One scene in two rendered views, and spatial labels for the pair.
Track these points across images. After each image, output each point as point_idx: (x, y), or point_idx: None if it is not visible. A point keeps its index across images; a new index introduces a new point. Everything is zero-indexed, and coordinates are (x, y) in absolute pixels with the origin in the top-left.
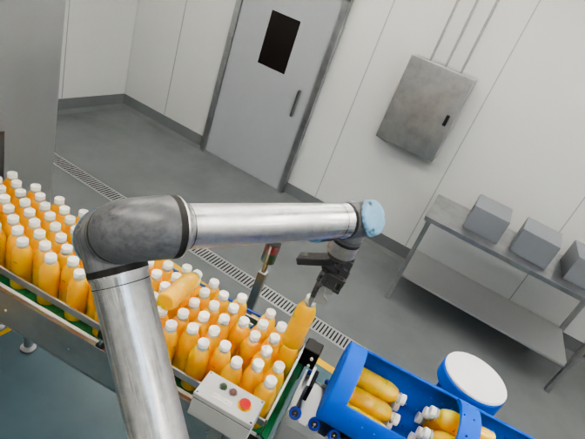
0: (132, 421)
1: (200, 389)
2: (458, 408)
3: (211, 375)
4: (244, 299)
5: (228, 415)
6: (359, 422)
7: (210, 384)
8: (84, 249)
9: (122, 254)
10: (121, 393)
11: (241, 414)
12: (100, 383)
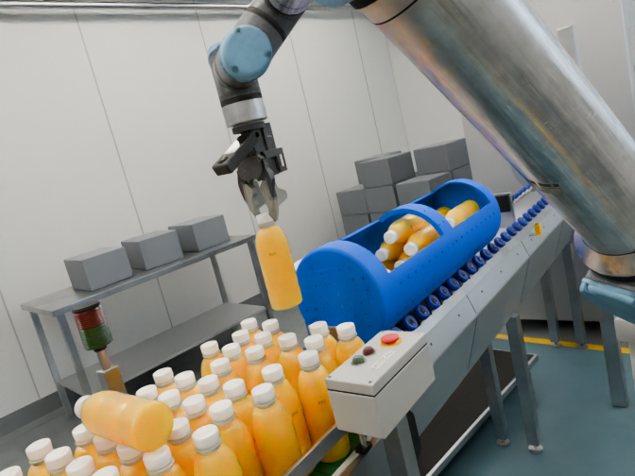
0: (615, 121)
1: (366, 380)
2: (377, 239)
3: (335, 376)
4: (170, 368)
5: (409, 356)
6: (404, 274)
7: (354, 373)
8: None
9: None
10: (588, 95)
11: (407, 341)
12: None
